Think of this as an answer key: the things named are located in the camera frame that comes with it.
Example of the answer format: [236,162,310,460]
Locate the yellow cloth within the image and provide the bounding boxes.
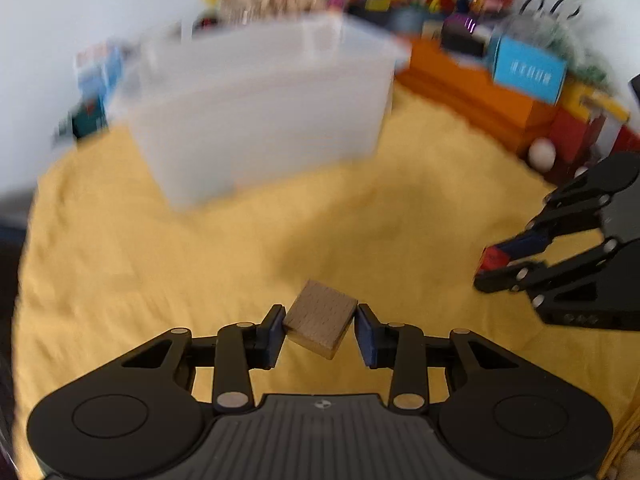
[13,90,639,479]

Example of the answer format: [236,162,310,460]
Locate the blue card box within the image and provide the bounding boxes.
[488,36,567,105]

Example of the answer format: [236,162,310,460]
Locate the black scissors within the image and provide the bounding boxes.
[518,0,591,20]

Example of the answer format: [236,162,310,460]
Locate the wooden cube block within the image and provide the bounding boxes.
[283,280,358,360]

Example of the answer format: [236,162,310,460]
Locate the small red cube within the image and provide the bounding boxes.
[476,245,511,274]

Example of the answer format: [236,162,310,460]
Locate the small tissue box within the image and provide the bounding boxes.
[74,41,124,99]

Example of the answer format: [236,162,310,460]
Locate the white egg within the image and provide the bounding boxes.
[527,138,556,172]

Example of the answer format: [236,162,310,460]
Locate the red box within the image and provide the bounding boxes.
[548,107,605,164]

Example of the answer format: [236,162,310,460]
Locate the orange box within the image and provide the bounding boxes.
[396,38,558,155]

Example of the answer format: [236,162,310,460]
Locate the white plastic bin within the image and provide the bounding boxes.
[106,13,411,209]

